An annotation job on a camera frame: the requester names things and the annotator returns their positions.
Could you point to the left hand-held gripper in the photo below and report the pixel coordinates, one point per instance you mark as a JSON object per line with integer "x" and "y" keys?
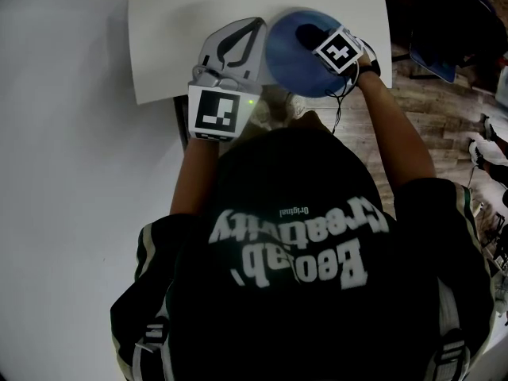
{"x": 216, "y": 113}

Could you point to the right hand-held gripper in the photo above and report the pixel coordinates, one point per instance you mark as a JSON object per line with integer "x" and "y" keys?
{"x": 339, "y": 52}

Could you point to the dark blue cloth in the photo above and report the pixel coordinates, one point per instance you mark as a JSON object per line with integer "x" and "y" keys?
{"x": 309, "y": 36}

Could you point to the big blue plate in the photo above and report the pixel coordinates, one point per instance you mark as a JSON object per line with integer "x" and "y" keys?
{"x": 289, "y": 66}

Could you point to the person's right forearm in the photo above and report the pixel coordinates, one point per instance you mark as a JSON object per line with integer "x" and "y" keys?
{"x": 397, "y": 133}

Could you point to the person's left forearm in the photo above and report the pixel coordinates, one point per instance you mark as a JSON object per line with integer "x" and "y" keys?
{"x": 196, "y": 177}

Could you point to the person's right hand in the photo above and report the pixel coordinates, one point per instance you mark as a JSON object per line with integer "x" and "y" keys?
{"x": 367, "y": 61}

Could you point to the black wristband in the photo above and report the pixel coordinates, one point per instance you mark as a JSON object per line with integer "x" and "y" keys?
{"x": 372, "y": 74}

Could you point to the person's left shoe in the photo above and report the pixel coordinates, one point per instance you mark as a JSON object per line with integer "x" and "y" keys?
{"x": 262, "y": 115}

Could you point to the person's shoe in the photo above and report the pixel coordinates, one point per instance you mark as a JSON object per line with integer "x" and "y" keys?
{"x": 262, "y": 115}
{"x": 489, "y": 127}
{"x": 475, "y": 153}
{"x": 295, "y": 105}

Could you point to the person's right shoe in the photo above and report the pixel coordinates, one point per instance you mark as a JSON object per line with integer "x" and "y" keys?
{"x": 295, "y": 105}

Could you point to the blue chair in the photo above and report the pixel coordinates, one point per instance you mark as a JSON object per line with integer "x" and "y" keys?
{"x": 434, "y": 64}

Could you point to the black backpack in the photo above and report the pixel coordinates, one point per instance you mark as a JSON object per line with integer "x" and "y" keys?
{"x": 456, "y": 18}

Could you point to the person in dark green shirt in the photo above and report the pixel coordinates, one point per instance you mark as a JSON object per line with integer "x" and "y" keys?
{"x": 305, "y": 292}

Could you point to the metal equipment stand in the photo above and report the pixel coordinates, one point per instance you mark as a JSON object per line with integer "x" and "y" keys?
{"x": 498, "y": 260}

